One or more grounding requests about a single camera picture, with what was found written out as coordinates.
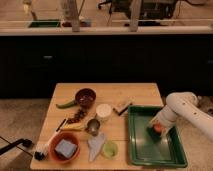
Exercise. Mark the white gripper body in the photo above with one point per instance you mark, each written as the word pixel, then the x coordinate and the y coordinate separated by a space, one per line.
pixel 166 117

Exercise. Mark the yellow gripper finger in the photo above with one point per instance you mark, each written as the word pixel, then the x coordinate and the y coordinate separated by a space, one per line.
pixel 165 131
pixel 153 122

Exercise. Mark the orange red apple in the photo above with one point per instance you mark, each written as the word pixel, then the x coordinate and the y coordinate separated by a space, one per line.
pixel 158 128

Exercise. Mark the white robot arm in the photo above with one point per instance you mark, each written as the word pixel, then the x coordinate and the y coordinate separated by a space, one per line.
pixel 182 104

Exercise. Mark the white plastic cup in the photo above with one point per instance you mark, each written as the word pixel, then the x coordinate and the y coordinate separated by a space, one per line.
pixel 103 112

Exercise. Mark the green plastic tray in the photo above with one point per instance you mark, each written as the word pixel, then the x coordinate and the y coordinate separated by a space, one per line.
pixel 148 148

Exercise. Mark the wooden block with black stick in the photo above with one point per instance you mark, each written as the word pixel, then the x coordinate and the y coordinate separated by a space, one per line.
pixel 122 107

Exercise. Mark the grey white cloth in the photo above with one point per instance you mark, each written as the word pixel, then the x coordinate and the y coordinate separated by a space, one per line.
pixel 95 145

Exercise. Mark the dark maroon bowl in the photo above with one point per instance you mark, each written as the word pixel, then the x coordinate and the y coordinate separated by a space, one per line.
pixel 85 97

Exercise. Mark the red dried chili bunch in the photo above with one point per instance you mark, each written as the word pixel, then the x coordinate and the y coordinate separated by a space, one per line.
pixel 81 114

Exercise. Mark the yellow corn cob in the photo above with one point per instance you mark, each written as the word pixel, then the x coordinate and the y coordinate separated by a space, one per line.
pixel 73 126

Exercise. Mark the orange plastic bowl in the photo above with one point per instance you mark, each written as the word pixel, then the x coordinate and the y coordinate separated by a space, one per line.
pixel 58 158

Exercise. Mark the black marker pen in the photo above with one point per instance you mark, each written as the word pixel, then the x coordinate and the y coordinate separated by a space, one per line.
pixel 61 124

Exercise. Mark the blue sponge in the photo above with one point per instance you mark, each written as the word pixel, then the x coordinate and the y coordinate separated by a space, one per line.
pixel 65 148

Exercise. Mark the black office chair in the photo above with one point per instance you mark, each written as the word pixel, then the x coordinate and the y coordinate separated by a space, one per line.
pixel 150 10

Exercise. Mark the black white dish brush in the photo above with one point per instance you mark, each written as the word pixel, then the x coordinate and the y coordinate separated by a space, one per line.
pixel 42 150

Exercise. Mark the black chair leg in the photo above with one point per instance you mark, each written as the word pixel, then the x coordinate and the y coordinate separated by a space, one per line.
pixel 24 142

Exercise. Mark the green bin on counter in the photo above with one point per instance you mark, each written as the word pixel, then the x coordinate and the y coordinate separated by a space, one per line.
pixel 44 24

